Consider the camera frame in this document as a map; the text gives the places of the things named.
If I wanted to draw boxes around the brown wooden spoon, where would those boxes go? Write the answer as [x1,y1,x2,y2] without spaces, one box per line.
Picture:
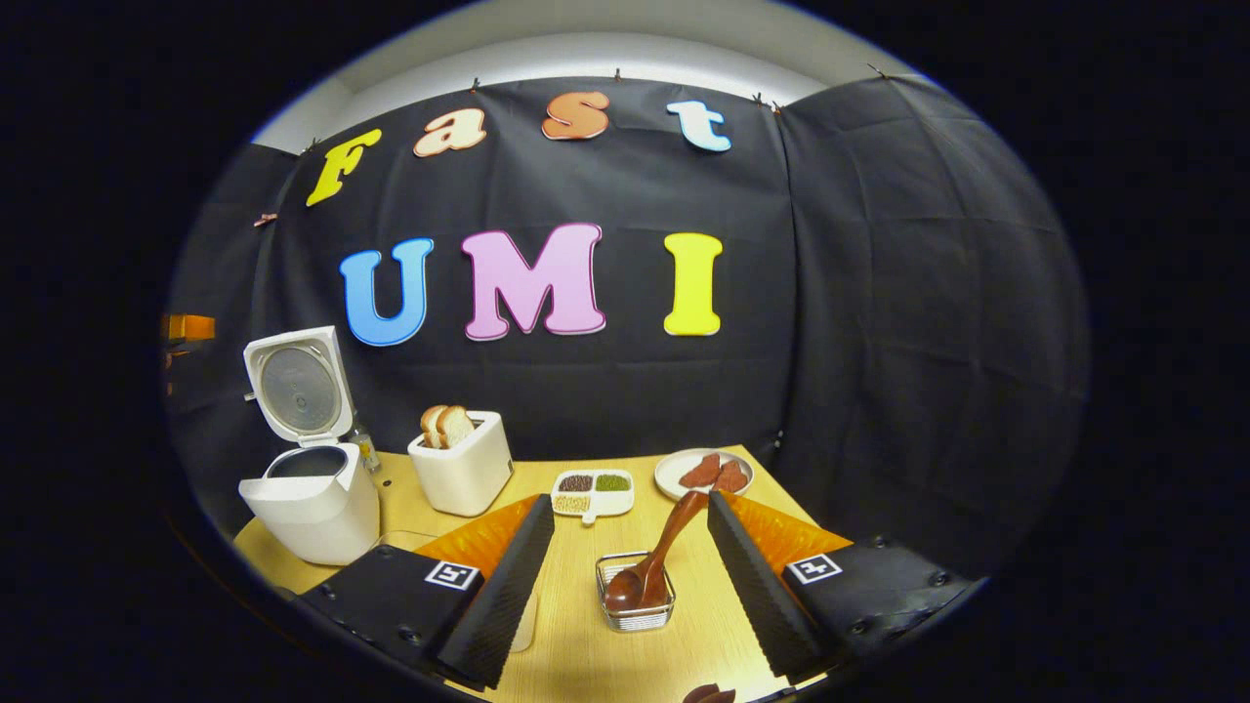
[603,490,711,613]

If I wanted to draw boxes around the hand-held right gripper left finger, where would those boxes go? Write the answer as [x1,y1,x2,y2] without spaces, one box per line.
[293,493,556,690]

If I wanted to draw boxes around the white toaster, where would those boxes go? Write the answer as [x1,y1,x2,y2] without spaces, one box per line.
[407,411,515,517]

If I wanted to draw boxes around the clear plastic box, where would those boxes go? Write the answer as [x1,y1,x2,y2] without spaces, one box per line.
[376,529,541,655]

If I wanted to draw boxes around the black backdrop cloth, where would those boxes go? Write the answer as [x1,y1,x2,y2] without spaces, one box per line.
[166,76,1090,587]

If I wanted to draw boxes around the white rice cooker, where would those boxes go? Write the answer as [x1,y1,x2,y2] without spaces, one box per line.
[238,326,382,567]

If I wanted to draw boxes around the white round plate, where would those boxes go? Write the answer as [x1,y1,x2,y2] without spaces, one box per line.
[654,448,755,502]

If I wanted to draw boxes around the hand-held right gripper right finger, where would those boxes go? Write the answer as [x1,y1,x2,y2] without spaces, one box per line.
[706,490,978,684]

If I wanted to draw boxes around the white divided grain dish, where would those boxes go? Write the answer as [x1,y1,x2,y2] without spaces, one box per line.
[551,470,636,526]

